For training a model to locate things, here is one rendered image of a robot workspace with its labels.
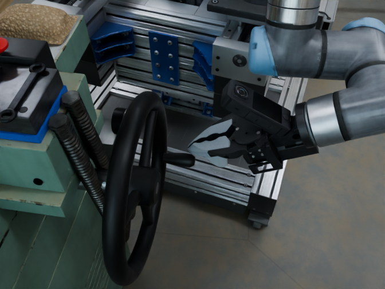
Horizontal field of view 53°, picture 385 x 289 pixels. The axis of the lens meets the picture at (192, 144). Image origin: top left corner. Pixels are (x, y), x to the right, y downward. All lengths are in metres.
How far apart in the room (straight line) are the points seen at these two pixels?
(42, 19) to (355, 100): 0.53
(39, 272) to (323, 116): 0.54
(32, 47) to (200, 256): 1.05
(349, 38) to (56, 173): 0.45
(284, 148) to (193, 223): 0.89
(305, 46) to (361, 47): 0.08
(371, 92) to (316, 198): 1.07
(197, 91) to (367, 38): 0.66
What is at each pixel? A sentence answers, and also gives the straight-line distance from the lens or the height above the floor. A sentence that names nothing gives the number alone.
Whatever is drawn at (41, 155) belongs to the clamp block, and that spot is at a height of 0.95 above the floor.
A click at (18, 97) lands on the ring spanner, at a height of 1.00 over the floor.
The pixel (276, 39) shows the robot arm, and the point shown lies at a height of 0.97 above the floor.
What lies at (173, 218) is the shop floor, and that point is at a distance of 1.49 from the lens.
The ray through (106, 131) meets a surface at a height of 0.62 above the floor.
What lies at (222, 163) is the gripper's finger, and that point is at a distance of 0.67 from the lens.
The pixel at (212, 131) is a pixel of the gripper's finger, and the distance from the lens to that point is 0.66.
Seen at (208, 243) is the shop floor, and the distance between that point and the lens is 1.44.
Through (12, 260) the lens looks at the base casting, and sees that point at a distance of 0.66.
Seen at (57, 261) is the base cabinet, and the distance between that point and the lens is 0.81.
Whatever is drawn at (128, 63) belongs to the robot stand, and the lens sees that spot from 1.24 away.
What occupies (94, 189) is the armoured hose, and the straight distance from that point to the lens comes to 0.58.
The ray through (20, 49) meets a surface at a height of 1.01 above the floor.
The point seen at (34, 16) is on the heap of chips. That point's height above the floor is 0.93.
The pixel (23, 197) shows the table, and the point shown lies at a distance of 0.56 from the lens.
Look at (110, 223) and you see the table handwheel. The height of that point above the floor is 0.90.
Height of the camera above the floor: 1.30
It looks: 50 degrees down
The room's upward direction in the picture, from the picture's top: straight up
